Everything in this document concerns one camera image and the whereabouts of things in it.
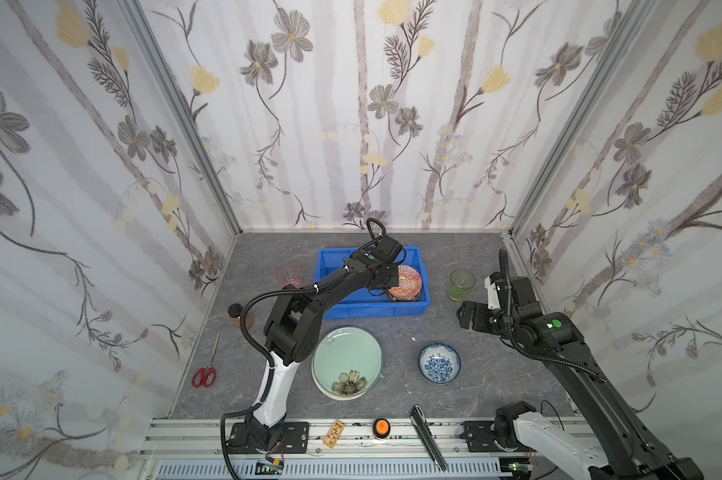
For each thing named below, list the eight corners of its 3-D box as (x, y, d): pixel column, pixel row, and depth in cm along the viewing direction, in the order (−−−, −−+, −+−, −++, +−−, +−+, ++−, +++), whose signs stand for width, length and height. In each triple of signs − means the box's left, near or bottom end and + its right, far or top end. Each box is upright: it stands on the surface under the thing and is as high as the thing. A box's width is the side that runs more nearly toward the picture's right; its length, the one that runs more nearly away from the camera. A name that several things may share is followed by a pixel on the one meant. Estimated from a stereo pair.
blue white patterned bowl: (419, 386, 84) (423, 377, 79) (415, 352, 91) (419, 342, 85) (456, 386, 85) (464, 377, 79) (450, 352, 91) (456, 342, 85)
